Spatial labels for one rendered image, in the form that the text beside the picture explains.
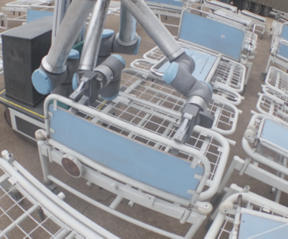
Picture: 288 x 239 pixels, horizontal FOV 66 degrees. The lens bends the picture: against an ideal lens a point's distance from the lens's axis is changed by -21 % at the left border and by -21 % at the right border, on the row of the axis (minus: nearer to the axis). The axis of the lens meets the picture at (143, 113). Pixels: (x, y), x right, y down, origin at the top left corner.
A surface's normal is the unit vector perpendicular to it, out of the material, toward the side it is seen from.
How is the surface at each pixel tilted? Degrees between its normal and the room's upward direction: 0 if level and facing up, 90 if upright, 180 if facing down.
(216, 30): 91
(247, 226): 5
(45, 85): 95
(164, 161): 90
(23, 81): 90
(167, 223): 0
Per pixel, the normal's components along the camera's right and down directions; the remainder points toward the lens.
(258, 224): 0.17, -0.86
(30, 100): -0.32, 0.49
